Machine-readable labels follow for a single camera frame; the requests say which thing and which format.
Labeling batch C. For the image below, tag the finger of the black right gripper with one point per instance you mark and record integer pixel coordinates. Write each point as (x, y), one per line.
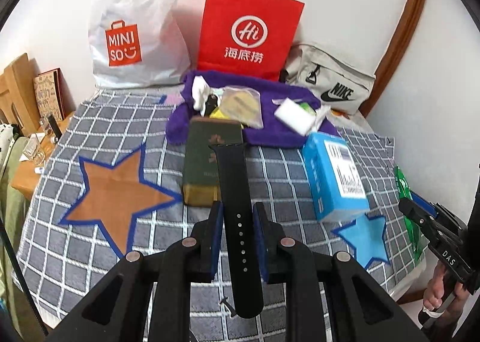
(419, 215)

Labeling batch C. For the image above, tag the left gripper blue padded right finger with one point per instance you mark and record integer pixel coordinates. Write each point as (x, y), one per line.
(266, 244)

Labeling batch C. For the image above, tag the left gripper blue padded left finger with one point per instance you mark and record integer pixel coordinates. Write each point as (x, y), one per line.
(210, 235)

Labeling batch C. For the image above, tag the yellow black pouch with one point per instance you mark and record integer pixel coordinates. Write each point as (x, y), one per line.
(219, 115)

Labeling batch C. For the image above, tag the white sponge block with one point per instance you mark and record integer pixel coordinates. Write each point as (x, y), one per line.
(295, 117)

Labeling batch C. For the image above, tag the white drawstring pouch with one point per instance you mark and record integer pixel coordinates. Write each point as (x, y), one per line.
(240, 103)

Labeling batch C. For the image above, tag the fruit print sachet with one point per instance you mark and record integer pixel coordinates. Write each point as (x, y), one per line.
(322, 113)

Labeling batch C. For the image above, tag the right hand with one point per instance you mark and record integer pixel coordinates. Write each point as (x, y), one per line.
(432, 298)

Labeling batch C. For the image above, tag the dark green tin box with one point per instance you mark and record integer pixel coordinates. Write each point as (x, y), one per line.
(200, 181)

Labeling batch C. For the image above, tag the blue tissue pack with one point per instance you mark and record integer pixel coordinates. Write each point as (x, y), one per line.
(337, 191)

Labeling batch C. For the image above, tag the grey checked bed cover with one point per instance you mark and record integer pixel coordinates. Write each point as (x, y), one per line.
(61, 263)

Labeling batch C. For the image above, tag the purple fluffy towel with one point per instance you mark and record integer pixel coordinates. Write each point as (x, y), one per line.
(274, 133)

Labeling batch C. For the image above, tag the grey Nike bag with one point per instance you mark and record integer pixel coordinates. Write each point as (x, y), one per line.
(337, 83)

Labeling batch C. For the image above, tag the white Miniso plastic bag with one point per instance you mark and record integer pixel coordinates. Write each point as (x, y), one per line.
(136, 44)

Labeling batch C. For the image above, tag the brown cardboard sign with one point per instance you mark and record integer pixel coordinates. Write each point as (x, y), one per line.
(48, 93)

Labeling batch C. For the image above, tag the red paper bag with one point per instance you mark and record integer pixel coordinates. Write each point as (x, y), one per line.
(248, 37)

